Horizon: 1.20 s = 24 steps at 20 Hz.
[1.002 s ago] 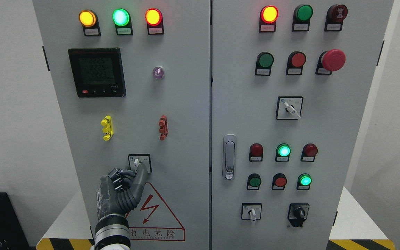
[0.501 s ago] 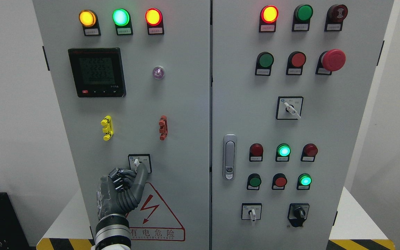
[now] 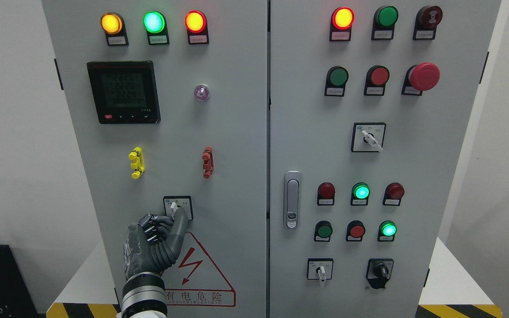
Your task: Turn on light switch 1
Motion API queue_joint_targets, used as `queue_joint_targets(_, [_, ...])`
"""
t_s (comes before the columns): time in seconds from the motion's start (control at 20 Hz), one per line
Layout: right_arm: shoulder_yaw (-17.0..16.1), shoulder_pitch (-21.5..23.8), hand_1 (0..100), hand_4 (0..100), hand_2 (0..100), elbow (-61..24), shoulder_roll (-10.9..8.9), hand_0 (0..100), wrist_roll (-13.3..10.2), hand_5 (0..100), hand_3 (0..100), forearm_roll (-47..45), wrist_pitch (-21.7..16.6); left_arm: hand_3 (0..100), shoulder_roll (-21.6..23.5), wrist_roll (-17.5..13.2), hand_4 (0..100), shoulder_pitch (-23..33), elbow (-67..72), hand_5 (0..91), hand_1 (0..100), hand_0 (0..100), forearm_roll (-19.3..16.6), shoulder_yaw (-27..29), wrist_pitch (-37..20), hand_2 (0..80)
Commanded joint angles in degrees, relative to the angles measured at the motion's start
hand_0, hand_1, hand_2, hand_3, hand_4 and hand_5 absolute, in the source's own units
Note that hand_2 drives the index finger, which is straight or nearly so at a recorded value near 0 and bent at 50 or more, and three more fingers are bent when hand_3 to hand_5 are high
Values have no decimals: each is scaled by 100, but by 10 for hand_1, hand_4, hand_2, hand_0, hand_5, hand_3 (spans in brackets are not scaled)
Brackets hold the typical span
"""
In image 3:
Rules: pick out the green lit indicator middle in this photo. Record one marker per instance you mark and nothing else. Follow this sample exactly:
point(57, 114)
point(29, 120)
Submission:
point(360, 194)

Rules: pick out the grey left cabinet door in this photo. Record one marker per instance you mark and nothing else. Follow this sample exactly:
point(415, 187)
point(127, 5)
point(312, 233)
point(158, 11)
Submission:
point(229, 208)

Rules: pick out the dark red buzzer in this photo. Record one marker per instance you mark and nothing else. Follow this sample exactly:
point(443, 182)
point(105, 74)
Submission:
point(426, 22)

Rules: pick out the white platform with hazard stripes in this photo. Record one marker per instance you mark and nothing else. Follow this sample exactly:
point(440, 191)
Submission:
point(450, 292)

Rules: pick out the black knob selector switch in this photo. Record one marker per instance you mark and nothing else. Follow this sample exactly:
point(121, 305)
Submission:
point(378, 272)

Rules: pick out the green push button top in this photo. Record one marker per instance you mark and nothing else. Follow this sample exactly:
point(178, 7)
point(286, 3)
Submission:
point(384, 22)

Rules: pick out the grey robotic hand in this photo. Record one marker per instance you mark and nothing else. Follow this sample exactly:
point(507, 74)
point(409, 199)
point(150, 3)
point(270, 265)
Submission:
point(155, 242)

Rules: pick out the dark red indicator left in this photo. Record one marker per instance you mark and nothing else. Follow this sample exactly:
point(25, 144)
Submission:
point(325, 194)

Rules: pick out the red terminal connector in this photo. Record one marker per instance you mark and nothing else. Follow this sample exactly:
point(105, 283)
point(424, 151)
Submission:
point(208, 163)

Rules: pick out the green push button lower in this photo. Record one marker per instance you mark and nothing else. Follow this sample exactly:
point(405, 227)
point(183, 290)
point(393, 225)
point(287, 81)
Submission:
point(323, 231)

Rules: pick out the grey cabinet door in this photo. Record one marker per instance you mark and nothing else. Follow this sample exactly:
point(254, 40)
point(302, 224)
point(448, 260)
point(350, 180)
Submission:
point(229, 208)
point(312, 133)

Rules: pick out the green push button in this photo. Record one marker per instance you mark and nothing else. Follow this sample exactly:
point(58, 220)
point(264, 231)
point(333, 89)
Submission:
point(384, 22)
point(323, 231)

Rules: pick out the silver door lock handle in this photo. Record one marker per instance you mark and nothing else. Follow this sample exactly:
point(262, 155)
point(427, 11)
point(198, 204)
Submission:
point(292, 181)

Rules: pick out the door rotary selector switch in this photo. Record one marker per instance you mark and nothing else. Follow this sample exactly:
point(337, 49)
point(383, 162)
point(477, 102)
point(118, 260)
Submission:
point(172, 203)

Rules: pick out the yellow terminal connector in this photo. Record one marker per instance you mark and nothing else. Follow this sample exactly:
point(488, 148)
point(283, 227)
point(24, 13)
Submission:
point(137, 162)

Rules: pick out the upper right rotary selector switch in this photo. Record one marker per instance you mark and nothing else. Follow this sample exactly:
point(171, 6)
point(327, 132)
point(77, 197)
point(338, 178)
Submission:
point(368, 137)

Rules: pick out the red emergency stop mushroom button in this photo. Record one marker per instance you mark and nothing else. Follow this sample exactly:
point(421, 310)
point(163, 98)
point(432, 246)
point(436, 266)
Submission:
point(420, 78)

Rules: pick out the red push button second row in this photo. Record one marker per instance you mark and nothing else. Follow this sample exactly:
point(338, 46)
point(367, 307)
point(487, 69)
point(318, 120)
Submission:
point(375, 81)

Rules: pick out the grey right cabinet door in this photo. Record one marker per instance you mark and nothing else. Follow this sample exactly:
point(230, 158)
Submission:
point(312, 133)

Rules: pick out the dark red indicator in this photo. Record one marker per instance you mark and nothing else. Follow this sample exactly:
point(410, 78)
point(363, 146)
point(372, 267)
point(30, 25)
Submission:
point(393, 194)
point(325, 194)

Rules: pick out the green push button second row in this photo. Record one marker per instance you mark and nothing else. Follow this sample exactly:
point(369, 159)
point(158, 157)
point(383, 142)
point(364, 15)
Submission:
point(336, 81)

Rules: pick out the red electric hazard warning sticker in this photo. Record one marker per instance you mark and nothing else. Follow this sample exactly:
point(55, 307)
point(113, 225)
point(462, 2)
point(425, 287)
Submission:
point(196, 280)

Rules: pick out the silver black robot forearm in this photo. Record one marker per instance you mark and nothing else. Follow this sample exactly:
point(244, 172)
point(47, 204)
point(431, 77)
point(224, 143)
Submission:
point(144, 296)

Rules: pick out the red lit light right door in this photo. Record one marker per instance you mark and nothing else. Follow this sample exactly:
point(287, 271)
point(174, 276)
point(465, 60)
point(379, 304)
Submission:
point(341, 22)

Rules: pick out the red push button lower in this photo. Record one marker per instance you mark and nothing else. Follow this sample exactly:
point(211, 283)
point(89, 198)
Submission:
point(355, 231)

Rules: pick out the green lit button lower right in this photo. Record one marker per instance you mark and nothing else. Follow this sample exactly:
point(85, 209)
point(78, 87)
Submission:
point(386, 231)

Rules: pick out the black digital power meter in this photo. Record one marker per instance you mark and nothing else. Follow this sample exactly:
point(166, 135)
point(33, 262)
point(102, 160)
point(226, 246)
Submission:
point(124, 92)

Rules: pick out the dark red indicator right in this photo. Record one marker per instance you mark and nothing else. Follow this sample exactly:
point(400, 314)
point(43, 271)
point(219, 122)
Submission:
point(393, 194)

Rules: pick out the yellow indicator light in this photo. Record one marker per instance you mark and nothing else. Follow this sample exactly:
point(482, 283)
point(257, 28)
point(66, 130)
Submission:
point(114, 29)

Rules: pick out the red lit indicator light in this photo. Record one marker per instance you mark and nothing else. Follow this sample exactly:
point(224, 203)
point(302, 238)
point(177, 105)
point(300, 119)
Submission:
point(197, 28)

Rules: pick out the green lit indicator light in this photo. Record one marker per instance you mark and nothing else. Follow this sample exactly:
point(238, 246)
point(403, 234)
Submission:
point(156, 26)

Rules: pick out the lower white rotary selector switch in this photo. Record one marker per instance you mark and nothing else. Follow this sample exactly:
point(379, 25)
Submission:
point(320, 269)

